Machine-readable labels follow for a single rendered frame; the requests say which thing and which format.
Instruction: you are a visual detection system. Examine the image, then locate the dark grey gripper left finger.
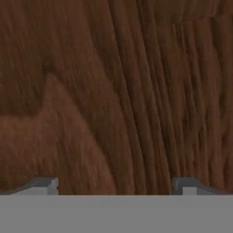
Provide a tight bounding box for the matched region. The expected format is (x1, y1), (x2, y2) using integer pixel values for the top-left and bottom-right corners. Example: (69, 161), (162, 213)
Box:
(0, 177), (59, 196)

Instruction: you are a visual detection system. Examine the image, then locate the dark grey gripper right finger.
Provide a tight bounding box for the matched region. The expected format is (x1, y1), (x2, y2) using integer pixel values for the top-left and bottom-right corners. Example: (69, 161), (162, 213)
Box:
(171, 177), (233, 196)

